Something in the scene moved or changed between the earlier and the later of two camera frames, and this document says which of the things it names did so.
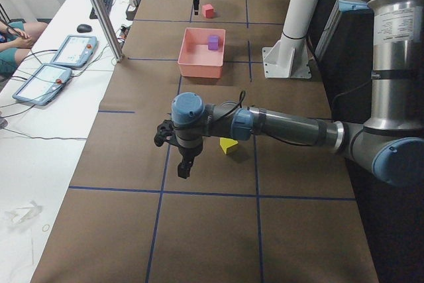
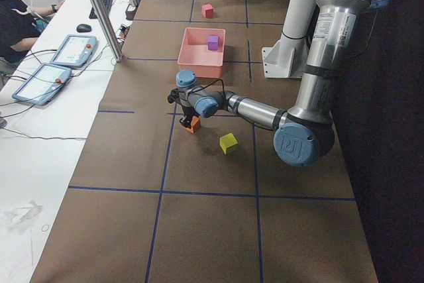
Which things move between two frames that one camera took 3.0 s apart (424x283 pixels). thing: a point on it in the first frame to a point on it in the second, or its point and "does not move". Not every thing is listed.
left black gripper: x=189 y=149 to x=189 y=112
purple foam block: x=213 y=42 does not move
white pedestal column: x=288 y=58 does not move
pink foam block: x=208 y=11 does not move
